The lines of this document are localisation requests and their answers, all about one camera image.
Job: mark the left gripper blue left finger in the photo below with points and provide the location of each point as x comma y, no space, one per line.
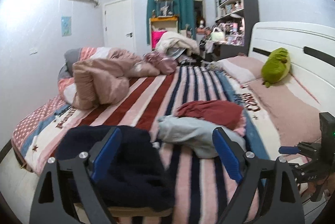
52,202

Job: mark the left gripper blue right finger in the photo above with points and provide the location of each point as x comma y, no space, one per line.
279,201

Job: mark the navy planet sweater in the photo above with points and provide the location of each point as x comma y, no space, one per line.
135,177

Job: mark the pile of white clothes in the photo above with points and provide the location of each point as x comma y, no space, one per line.
175,40

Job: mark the beige pillow near headboard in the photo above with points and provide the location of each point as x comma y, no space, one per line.
292,109

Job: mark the striped bed blanket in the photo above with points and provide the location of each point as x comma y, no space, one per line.
202,186

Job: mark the red garment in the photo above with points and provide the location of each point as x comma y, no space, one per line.
219,112

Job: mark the green plush toy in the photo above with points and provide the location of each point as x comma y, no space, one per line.
276,67

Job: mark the light blue garment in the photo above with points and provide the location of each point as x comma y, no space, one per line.
191,132

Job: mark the white bed headboard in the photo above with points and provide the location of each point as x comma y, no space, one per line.
311,49

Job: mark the pink rumpled duvet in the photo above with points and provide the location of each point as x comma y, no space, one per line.
98,76

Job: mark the shiny pink satin garment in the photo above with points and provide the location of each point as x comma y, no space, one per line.
162,62

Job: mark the white handbag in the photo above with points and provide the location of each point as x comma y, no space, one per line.
217,34

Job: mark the white door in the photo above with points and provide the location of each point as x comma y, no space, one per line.
119,30

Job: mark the dark bookshelf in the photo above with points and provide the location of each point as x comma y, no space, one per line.
234,18

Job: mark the yellow white cabinet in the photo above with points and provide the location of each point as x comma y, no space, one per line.
160,25

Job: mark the glass display case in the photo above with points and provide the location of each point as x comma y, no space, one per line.
164,8

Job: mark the small blue wall poster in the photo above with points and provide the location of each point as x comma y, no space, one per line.
66,26

